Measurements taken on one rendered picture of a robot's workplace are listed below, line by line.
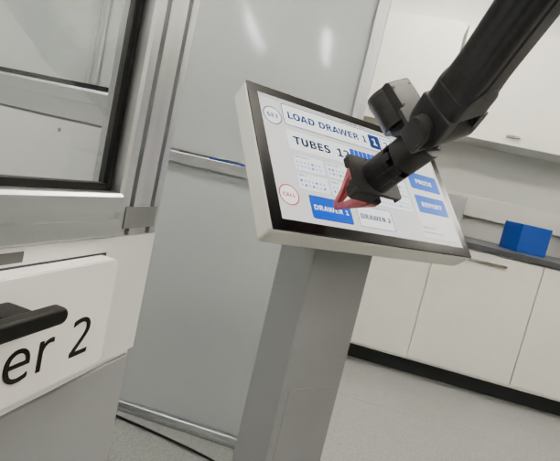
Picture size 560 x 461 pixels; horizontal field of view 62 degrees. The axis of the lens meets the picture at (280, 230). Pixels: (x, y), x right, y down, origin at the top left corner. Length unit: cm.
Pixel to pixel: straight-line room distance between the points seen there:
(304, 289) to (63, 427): 53
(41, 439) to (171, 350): 139
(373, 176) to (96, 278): 44
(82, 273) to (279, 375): 63
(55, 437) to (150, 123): 33
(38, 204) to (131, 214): 13
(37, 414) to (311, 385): 65
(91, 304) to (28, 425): 12
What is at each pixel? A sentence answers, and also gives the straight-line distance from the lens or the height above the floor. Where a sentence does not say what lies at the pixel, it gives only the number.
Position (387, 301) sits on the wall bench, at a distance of 301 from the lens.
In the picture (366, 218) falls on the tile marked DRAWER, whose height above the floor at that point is 100.
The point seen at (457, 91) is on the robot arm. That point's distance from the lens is 61.
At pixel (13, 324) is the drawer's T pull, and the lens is 36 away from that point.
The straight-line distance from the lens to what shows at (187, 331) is 186.
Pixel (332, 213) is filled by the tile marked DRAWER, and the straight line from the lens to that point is 82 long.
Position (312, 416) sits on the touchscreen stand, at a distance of 110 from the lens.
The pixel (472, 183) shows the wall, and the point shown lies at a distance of 372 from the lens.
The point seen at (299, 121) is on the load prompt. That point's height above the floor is 115.
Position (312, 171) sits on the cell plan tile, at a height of 106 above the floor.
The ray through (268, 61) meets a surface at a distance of 176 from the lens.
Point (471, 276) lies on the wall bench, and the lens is 304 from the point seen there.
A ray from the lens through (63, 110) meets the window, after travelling 45.
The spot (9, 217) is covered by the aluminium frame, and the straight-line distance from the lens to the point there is 41.
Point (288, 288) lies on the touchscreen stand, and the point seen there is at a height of 82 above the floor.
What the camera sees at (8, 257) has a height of 94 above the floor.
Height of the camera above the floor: 105
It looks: 7 degrees down
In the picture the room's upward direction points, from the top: 13 degrees clockwise
